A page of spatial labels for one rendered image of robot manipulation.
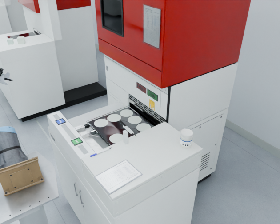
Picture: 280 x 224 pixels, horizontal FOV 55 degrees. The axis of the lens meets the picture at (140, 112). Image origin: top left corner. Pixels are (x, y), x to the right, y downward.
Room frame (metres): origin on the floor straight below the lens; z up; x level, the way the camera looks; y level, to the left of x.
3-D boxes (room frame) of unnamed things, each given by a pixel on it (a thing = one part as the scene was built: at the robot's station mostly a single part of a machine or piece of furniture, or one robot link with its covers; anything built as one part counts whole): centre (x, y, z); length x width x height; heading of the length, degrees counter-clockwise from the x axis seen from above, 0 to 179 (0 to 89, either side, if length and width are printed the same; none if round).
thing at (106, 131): (1.53, 0.13, 0.90); 0.34 x 0.34 x 0.01; 36
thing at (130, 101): (1.67, -0.04, 0.89); 0.44 x 0.02 x 0.10; 36
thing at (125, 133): (1.27, 0.07, 1.03); 0.06 x 0.04 x 0.13; 126
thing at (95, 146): (1.36, 0.33, 0.87); 0.36 x 0.08 x 0.03; 36
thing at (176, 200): (1.41, 0.16, 0.41); 0.97 x 0.64 x 0.82; 36
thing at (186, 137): (1.24, -0.27, 1.01); 0.07 x 0.07 x 0.10
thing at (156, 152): (1.16, -0.02, 0.89); 0.62 x 0.35 x 0.14; 126
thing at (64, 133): (1.38, 0.46, 0.89); 0.55 x 0.09 x 0.14; 36
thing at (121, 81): (1.82, 0.06, 1.02); 0.82 x 0.03 x 0.40; 36
